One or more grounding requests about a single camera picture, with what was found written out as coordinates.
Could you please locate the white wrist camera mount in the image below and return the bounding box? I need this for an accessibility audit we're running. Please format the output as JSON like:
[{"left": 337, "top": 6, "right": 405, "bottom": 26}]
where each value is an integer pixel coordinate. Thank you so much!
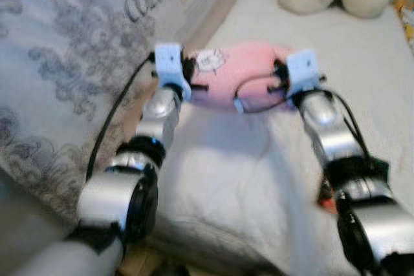
[
  {"left": 286, "top": 48, "right": 322, "bottom": 96},
  {"left": 154, "top": 43, "right": 192, "bottom": 101}
]

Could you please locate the yellow cartoon blanket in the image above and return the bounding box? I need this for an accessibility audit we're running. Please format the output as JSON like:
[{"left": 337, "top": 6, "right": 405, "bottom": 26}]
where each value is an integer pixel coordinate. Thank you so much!
[{"left": 395, "top": 0, "right": 414, "bottom": 47}]

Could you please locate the pink pillow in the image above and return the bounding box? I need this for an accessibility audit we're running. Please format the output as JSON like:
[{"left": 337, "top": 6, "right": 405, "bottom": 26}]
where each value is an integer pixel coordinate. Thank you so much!
[{"left": 188, "top": 42, "right": 305, "bottom": 114}]

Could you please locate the dark glossy magazine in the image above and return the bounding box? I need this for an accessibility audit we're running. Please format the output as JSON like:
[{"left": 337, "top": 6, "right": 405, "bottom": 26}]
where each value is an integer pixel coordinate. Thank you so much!
[{"left": 317, "top": 156, "right": 392, "bottom": 213}]

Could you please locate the white quilted mattress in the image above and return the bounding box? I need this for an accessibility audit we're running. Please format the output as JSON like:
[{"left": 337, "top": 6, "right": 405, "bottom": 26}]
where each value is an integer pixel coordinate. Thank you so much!
[{"left": 152, "top": 0, "right": 414, "bottom": 276}]

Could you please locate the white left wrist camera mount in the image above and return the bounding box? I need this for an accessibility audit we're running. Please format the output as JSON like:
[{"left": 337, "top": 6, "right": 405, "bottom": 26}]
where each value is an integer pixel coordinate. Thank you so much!
[{"left": 154, "top": 43, "right": 192, "bottom": 101}]

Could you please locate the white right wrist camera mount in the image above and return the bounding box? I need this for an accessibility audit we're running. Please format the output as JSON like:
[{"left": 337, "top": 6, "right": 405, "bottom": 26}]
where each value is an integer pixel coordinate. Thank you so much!
[{"left": 286, "top": 48, "right": 322, "bottom": 96}]

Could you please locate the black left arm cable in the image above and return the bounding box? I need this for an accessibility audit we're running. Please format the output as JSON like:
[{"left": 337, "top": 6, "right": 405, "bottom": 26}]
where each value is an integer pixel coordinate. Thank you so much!
[{"left": 86, "top": 56, "right": 156, "bottom": 183}]

